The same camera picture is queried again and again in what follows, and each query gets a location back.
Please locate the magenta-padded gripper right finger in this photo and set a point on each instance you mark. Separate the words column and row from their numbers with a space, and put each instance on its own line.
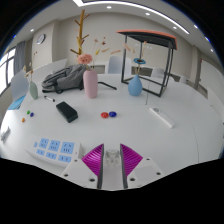
column 130, row 160

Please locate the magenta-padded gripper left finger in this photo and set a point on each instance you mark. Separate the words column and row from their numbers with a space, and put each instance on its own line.
column 95, row 160

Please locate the white power strip, blue sockets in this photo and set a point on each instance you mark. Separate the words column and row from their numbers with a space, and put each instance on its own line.
column 53, row 146

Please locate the red round magnet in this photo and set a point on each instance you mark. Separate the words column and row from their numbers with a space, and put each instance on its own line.
column 104, row 115

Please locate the blue round magnet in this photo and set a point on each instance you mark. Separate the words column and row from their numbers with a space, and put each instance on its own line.
column 112, row 114
column 31, row 114

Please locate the white bar-shaped device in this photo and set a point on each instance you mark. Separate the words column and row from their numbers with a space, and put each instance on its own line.
column 161, row 117

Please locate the black rectangular case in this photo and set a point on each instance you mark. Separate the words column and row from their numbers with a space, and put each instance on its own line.
column 66, row 111

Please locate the blue vase with dried stems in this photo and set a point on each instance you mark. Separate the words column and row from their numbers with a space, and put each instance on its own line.
column 135, row 86

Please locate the pink vase with flowers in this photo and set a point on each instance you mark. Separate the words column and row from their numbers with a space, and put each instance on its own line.
column 90, row 85

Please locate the black and white marker pen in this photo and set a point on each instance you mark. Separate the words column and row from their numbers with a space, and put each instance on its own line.
column 49, row 98

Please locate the orange round magnet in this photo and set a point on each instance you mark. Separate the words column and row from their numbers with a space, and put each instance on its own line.
column 23, row 119

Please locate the grey backpack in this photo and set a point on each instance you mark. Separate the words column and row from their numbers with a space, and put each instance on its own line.
column 65, row 78

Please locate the green vase with dried stems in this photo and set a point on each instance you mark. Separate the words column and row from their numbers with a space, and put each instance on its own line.
column 33, row 90

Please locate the plain white chair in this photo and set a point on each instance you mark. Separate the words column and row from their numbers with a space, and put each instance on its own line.
column 116, row 65

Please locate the white chair with blue cushion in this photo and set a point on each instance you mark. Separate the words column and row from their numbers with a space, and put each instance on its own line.
column 19, row 86

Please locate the window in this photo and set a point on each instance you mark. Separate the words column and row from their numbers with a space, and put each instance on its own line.
column 5, row 71

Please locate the wooden coat rack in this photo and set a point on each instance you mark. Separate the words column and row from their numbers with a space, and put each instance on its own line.
column 80, row 33

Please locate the grey curtain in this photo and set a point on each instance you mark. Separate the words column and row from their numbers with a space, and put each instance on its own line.
column 19, row 56

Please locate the short ceiling light strip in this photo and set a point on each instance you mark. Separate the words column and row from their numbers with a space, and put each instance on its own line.
column 207, row 39

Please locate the round ceiling spot lights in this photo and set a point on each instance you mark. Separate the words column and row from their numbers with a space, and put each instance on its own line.
column 108, row 7

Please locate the long ceiling light strip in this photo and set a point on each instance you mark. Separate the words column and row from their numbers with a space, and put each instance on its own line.
column 78, row 2

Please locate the white wall board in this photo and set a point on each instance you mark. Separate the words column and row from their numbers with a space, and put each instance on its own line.
column 211, row 78

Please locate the black frame stand, orange top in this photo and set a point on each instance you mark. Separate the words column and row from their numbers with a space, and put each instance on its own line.
column 150, row 35

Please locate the round wall clock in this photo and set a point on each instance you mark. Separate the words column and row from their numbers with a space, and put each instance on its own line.
column 41, row 39

